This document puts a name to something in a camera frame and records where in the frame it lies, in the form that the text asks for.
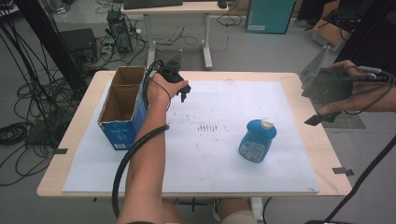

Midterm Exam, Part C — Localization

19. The black looped floor cable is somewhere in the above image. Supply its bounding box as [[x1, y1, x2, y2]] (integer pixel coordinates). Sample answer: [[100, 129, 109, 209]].
[[216, 12, 244, 28]]

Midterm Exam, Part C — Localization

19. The black device with antenna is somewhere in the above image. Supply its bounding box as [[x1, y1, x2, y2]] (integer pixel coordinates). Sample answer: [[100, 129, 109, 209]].
[[106, 8, 134, 53]]

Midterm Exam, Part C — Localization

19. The white shoe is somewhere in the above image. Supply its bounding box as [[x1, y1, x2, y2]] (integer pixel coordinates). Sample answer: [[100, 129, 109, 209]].
[[212, 199, 223, 223]]

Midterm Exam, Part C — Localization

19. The person's left hand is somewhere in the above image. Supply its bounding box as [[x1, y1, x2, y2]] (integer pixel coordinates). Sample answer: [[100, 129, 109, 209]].
[[146, 73, 190, 108]]

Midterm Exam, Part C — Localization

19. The white table leg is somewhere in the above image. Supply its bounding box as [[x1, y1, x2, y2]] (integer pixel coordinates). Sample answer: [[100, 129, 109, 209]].
[[249, 196, 264, 222]]

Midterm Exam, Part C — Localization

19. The grey floor mat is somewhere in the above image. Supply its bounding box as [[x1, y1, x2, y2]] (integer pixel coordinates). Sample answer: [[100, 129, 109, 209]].
[[321, 113, 367, 130]]

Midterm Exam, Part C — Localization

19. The blue cardboard box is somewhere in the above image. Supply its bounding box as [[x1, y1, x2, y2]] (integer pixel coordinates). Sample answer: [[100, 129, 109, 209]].
[[97, 65, 149, 151]]

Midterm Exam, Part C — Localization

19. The brown cardboard box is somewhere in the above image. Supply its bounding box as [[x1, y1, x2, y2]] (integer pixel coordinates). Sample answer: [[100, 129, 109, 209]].
[[311, 18, 352, 53]]

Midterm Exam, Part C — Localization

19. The black slanted frame pillar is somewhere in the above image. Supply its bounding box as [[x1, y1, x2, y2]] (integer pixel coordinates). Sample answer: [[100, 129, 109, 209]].
[[13, 0, 90, 91]]

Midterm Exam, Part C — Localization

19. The thin grey floor cable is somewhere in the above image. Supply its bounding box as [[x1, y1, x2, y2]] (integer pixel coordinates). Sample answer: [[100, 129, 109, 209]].
[[154, 25, 199, 47]]

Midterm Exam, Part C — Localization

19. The white foam board mat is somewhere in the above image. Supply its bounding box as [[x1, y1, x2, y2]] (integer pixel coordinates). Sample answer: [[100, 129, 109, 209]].
[[62, 79, 320, 195]]

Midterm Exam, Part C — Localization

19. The tangle of black floor cables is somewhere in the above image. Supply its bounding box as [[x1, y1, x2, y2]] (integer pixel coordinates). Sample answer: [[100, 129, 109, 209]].
[[0, 18, 82, 188]]

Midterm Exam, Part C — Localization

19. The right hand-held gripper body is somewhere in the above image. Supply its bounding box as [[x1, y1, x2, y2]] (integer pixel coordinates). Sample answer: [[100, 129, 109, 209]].
[[300, 46, 355, 105]]

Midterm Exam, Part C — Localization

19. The teal cabinet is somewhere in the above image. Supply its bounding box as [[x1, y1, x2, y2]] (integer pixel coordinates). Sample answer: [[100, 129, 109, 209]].
[[245, 0, 297, 35]]

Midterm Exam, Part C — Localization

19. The white desk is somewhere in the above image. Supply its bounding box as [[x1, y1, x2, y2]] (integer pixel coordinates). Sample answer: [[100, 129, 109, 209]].
[[120, 1, 230, 70]]

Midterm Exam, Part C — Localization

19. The blue bottle with white cap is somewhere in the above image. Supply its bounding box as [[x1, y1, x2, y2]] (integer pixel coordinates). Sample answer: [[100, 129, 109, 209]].
[[238, 117, 277, 164]]

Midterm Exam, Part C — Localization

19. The black aluminium profile post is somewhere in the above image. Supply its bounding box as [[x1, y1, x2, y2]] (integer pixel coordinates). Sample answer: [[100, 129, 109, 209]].
[[334, 0, 389, 63]]

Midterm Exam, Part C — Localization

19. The white power strip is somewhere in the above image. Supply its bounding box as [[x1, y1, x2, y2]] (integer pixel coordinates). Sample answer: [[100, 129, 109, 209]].
[[101, 40, 115, 56]]

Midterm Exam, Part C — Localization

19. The person's right hand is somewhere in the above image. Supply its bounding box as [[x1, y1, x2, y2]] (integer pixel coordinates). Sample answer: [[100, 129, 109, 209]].
[[318, 60, 388, 117]]

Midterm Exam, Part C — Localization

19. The black keyboard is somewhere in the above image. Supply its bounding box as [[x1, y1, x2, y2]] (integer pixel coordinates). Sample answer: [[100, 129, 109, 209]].
[[122, 0, 184, 10]]

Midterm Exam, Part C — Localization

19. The black spiral-wrapped left gripper cable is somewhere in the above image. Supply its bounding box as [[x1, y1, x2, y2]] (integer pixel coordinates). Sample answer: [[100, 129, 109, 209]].
[[111, 59, 172, 219]]

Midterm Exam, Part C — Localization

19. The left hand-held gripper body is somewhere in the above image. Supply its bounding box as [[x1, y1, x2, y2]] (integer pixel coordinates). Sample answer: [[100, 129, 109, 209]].
[[154, 49, 188, 84]]

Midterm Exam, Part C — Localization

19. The black computer case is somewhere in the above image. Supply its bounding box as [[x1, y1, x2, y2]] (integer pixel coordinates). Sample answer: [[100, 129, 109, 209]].
[[60, 28, 99, 65]]

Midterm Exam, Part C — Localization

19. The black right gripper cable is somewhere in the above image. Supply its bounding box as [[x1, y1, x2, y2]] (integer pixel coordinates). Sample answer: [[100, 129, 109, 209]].
[[323, 65, 396, 224]]

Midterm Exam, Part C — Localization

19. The large black box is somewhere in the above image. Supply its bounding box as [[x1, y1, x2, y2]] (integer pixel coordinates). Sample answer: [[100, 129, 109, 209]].
[[368, 12, 396, 77]]

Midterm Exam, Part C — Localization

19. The person's left leg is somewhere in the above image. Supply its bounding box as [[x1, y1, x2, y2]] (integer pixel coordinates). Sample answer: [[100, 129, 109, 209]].
[[162, 199, 189, 224]]

